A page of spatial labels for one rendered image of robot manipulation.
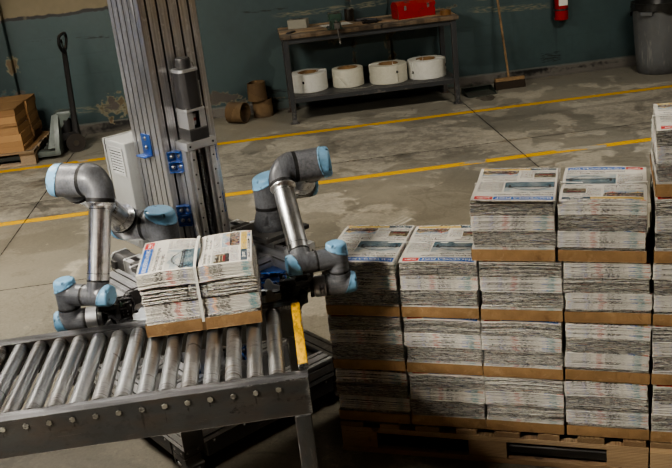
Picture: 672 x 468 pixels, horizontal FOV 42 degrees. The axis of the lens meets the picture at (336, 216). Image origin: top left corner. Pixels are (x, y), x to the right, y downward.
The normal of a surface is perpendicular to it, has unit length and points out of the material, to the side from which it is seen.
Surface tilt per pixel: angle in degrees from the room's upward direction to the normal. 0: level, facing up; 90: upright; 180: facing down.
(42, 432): 90
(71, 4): 90
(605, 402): 90
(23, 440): 90
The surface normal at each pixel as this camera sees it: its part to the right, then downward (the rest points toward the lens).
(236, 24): 0.10, 0.32
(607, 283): -0.28, 0.34
